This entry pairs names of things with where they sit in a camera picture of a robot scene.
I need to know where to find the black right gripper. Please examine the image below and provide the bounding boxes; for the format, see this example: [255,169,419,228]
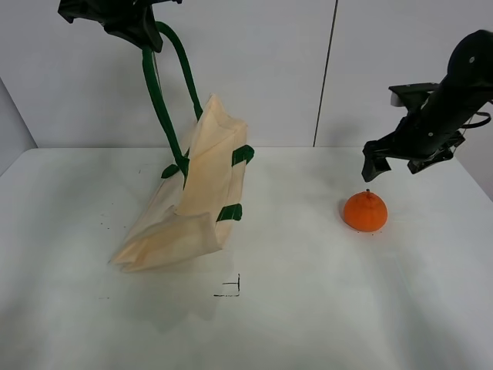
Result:
[361,115,464,182]

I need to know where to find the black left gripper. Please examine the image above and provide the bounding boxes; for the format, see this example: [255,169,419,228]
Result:
[58,0,183,53]

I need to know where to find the cream linen bag green handles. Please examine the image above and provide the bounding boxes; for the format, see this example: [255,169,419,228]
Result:
[111,22,254,272]

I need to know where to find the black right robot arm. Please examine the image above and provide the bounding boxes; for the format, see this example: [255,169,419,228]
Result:
[361,30,492,183]

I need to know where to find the orange with stem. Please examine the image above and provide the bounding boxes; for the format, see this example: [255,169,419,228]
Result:
[343,189,388,232]

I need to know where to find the black camera box on wrist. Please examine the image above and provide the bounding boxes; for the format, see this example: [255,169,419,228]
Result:
[389,82,438,110]

